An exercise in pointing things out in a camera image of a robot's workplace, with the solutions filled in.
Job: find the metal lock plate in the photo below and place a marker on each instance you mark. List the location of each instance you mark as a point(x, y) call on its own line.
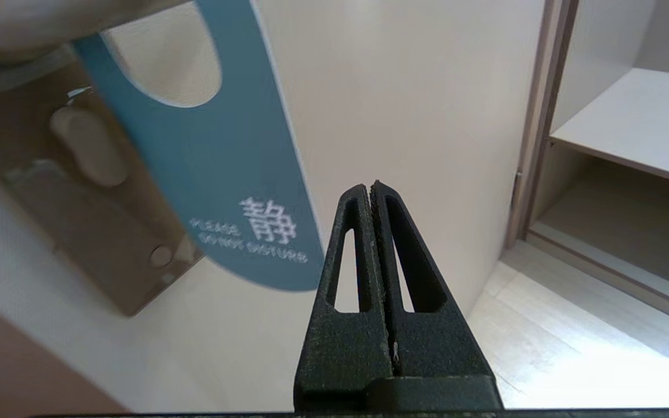
point(96, 232)

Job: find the white shelf board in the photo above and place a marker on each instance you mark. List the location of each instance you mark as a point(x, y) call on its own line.
point(642, 128)

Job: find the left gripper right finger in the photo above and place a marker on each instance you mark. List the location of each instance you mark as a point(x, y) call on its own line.
point(439, 342)

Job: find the white door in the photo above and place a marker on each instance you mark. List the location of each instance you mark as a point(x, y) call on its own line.
point(404, 116)

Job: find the blue do-not-disturb door hanger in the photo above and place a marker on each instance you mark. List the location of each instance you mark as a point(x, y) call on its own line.
point(212, 162)

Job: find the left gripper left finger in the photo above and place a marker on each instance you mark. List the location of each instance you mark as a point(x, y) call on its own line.
point(340, 348)

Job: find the beige door frame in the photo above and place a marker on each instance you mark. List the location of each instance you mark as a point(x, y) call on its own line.
point(538, 116)

